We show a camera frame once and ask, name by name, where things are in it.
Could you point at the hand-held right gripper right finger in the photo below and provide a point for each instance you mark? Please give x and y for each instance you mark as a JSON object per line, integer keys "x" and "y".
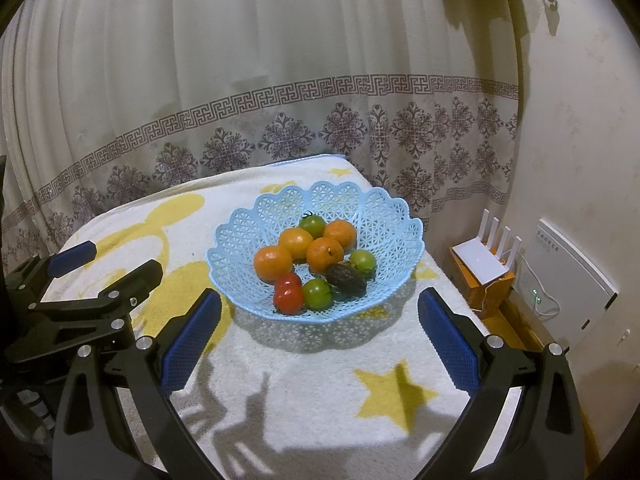
{"x": 450, "y": 345}

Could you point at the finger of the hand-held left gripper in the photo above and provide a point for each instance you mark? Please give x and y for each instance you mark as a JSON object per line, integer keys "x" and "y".
{"x": 72, "y": 259}
{"x": 135, "y": 282}

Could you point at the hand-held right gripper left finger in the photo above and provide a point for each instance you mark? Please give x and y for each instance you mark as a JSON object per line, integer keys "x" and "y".
{"x": 192, "y": 335}

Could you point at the small red tomato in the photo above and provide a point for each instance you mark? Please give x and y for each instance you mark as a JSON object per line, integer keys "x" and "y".
{"x": 288, "y": 300}
{"x": 288, "y": 279}

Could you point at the light blue plastic basket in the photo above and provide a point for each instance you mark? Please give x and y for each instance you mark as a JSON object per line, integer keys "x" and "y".
{"x": 240, "y": 240}

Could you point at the small yellow-orange tomato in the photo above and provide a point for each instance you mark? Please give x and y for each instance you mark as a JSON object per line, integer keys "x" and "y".
{"x": 272, "y": 262}

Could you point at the dark wrinkled tomato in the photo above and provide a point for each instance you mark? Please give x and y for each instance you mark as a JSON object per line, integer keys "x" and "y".
{"x": 346, "y": 278}

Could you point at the large green tomato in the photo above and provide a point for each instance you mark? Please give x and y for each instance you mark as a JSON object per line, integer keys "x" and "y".
{"x": 317, "y": 294}

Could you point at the yellow-orange mandarin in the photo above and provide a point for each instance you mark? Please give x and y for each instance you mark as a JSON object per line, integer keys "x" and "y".
{"x": 296, "y": 242}

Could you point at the orange mandarin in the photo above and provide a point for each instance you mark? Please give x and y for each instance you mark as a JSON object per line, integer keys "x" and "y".
{"x": 341, "y": 232}
{"x": 325, "y": 255}

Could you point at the orange cardboard box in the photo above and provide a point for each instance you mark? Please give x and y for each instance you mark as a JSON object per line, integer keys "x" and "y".
{"x": 480, "y": 296}

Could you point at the white router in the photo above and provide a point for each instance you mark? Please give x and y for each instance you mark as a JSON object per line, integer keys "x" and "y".
{"x": 482, "y": 262}

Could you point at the white and yellow blanket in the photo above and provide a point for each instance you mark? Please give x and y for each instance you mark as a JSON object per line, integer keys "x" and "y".
{"x": 310, "y": 385}

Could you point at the beige patterned curtain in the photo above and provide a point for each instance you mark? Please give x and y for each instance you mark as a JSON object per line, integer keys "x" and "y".
{"x": 250, "y": 35}

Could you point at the white wall panel box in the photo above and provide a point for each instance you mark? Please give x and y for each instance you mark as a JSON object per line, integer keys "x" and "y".
{"x": 565, "y": 280}

